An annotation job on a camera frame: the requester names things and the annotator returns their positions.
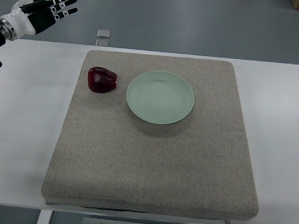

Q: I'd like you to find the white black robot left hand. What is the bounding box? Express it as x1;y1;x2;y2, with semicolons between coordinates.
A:
0;0;78;41

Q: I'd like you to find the red apple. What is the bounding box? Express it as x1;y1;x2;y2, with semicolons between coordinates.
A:
87;66;118;93

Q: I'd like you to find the silver floor socket plate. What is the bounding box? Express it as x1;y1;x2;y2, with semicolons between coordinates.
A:
97;29;111;39

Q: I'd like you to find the light green plate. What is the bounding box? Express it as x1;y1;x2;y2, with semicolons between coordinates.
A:
126;70;195;125

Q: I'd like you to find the beige fabric cushion mat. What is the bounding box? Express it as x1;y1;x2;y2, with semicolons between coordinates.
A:
41;50;258;220

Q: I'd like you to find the white table leg left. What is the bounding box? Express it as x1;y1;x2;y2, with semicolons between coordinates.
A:
36;209;53;224

